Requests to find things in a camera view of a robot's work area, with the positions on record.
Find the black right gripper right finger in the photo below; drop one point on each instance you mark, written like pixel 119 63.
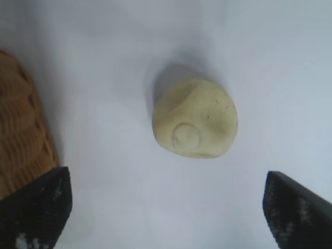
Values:
pixel 298 220

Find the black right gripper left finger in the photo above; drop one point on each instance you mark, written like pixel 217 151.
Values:
pixel 33 215

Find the brown woven wicker basket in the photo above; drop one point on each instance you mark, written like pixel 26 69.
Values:
pixel 20 129

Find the pale yellow egg yolk pastry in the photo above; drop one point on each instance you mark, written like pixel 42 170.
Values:
pixel 194 116

